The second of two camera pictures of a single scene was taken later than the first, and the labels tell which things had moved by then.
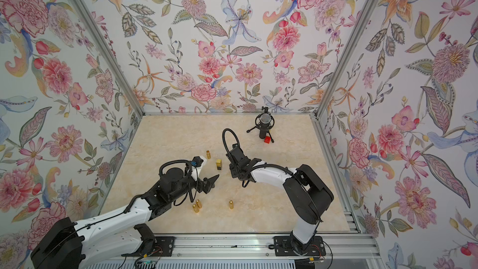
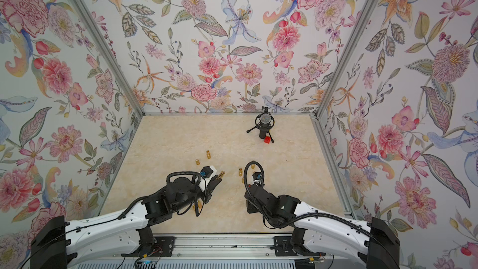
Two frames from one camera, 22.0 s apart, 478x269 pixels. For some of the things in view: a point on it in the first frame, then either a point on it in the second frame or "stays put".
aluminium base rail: (246, 251) stays put
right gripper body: (235, 172) to (252, 208)
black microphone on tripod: (264, 122) stays put
